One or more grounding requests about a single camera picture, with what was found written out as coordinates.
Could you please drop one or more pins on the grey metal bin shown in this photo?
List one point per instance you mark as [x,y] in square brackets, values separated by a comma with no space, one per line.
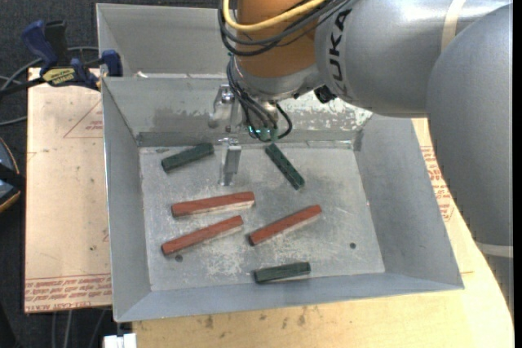
[326,216]

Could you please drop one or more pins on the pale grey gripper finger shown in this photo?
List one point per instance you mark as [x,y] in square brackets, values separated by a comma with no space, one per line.
[234,159]
[224,167]

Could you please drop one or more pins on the dark green flat block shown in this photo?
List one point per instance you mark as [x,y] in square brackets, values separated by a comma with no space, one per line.
[187,157]
[285,167]
[281,272]

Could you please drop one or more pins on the red-brown flat block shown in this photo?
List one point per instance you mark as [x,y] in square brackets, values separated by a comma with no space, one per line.
[285,224]
[212,203]
[202,235]

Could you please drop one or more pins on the brown cardboard board, red print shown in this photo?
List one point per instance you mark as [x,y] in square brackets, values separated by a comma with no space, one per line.
[61,195]

